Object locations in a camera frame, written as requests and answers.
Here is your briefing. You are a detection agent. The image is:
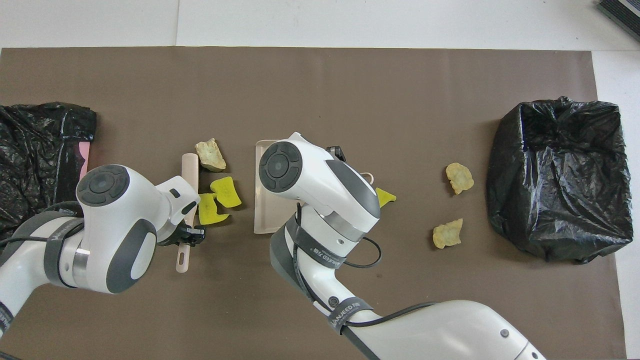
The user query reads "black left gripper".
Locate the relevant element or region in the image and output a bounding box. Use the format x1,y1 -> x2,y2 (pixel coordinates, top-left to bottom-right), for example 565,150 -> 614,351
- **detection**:
159,225 -> 207,247

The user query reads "yellow sponge piece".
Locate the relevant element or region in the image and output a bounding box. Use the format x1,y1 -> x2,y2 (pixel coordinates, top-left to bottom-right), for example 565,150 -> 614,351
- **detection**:
198,193 -> 231,226
209,176 -> 242,209

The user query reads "small yellow sponge wedge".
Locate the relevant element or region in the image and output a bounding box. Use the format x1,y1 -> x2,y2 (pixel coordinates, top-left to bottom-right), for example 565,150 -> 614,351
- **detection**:
375,187 -> 397,209

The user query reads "beige brush with black bristles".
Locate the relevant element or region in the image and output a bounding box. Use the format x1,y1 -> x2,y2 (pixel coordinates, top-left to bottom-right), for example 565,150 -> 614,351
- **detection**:
175,153 -> 201,274

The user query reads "beige plastic dustpan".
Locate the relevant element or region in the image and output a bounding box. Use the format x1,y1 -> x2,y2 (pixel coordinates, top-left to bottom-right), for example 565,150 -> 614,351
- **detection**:
253,139 -> 376,235

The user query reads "pale beige sponge chunk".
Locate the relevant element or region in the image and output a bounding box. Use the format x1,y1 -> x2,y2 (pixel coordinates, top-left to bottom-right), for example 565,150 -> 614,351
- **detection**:
195,138 -> 227,173
445,162 -> 475,195
432,218 -> 464,250

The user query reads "pink plastic bin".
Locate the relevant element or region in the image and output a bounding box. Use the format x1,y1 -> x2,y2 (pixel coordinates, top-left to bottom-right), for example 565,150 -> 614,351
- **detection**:
79,141 -> 92,181

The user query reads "black plastic trash bag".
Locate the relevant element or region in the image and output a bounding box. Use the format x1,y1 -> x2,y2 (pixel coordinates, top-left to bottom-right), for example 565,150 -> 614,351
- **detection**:
0,102 -> 97,241
486,96 -> 634,265

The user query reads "brown table mat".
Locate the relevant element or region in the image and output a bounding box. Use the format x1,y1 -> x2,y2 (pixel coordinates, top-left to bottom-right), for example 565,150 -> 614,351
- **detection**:
0,46 -> 628,360

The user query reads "dark ribbed device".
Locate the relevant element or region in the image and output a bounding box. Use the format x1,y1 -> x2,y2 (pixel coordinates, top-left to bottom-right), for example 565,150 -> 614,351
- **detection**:
597,0 -> 640,42

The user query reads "black velcro cable strap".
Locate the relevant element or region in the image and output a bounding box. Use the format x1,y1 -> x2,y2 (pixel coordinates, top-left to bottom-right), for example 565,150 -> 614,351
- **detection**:
327,296 -> 373,333
0,300 -> 15,338
43,217 -> 86,288
286,214 -> 361,270

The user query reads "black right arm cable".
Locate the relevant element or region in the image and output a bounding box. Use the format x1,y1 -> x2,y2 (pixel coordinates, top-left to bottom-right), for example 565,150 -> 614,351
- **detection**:
294,202 -> 437,328

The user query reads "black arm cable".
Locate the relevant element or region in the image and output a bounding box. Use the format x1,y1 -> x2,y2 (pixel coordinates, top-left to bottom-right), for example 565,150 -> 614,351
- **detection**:
0,200 -> 83,247
294,202 -> 437,328

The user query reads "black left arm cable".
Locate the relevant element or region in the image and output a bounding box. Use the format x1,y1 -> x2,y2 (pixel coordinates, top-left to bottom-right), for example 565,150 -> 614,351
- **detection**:
0,200 -> 83,247

